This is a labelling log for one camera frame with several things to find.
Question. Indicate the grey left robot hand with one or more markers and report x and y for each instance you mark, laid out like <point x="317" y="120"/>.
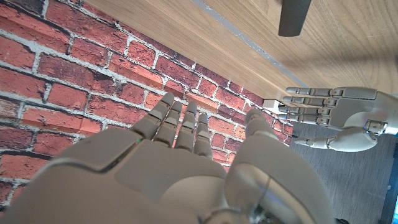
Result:
<point x="351" y="109"/>

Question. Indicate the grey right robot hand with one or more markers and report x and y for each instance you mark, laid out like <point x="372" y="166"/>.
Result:
<point x="155" y="174"/>

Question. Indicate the black stapler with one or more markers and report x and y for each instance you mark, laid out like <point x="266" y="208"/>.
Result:
<point x="293" y="17"/>

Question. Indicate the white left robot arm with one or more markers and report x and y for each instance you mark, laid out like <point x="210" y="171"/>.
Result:
<point x="391" y="105"/>

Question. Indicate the white power strip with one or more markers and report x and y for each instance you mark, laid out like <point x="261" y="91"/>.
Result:
<point x="270" y="105"/>

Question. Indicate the printed red brick backdrop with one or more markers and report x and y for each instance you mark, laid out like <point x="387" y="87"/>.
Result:
<point x="77" y="77"/>

